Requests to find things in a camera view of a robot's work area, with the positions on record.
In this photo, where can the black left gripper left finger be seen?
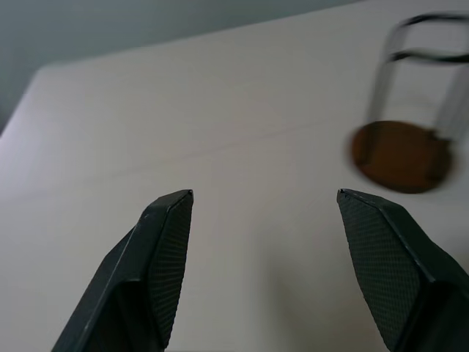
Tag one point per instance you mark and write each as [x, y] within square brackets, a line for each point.
[146, 271]

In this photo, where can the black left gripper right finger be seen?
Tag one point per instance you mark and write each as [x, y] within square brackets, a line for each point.
[399, 271]

